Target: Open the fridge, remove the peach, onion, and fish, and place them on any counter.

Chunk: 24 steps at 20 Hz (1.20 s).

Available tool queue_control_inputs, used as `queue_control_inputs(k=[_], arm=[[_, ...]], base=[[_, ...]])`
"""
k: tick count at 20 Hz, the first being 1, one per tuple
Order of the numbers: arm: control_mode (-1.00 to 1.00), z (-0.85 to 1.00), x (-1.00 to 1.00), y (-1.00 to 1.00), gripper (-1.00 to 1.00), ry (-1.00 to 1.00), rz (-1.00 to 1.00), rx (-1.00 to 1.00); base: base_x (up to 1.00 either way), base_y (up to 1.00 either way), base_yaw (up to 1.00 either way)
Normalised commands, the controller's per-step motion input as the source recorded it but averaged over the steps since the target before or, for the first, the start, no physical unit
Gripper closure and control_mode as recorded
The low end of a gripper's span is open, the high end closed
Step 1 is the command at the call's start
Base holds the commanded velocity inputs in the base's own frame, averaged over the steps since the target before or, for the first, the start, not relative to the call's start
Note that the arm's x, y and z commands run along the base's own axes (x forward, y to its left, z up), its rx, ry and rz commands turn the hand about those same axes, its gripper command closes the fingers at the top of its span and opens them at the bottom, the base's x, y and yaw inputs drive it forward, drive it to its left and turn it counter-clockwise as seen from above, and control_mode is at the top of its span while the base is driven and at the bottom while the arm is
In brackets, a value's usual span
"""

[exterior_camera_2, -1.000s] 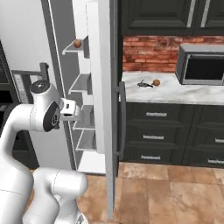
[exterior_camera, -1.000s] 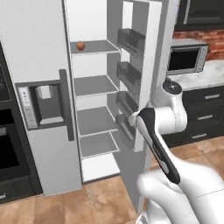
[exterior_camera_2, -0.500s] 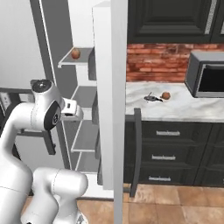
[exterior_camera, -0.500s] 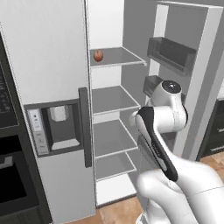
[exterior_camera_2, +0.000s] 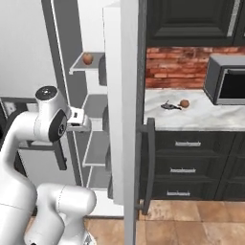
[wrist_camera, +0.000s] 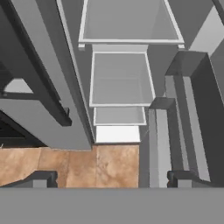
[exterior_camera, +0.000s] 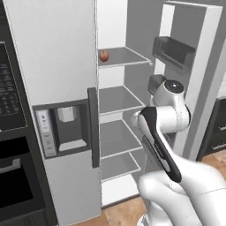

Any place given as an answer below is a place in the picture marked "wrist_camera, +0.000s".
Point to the white fridge drawer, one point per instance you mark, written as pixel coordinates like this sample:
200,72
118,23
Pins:
117,134

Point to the small glass fridge shelf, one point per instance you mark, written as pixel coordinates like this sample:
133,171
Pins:
119,116

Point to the grey fridge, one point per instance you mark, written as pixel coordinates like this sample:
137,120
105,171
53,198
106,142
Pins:
73,87

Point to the large glass fridge shelf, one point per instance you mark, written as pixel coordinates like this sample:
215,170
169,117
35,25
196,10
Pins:
129,20

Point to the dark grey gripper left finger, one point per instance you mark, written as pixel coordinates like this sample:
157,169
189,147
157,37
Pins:
43,178

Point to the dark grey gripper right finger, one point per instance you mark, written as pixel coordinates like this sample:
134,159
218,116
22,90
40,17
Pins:
179,178

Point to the medium glass fridge shelf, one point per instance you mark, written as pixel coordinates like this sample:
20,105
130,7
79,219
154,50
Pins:
121,78

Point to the small dark grey door bin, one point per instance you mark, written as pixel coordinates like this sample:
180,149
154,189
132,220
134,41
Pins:
163,145

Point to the grey fridge door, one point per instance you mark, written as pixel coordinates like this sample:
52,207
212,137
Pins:
215,67

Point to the large dark grey door bin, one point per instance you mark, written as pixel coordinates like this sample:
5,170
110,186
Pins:
204,116

